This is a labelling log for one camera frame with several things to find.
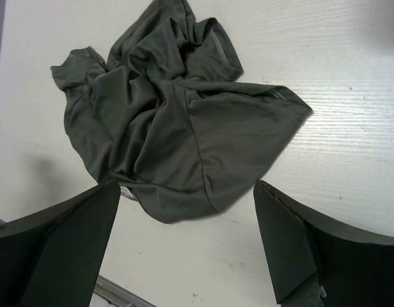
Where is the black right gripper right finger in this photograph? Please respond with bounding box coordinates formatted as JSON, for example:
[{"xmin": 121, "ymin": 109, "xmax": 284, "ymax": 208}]
[{"xmin": 253, "ymin": 180, "xmax": 394, "ymax": 306}]

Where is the dark green t-shirt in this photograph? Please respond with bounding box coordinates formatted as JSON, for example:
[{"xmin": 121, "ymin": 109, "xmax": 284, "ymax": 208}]
[{"xmin": 51, "ymin": 1, "xmax": 311, "ymax": 224}]

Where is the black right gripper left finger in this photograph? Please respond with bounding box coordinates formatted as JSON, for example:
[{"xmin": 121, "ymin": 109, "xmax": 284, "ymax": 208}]
[{"xmin": 0, "ymin": 180, "xmax": 120, "ymax": 306}]

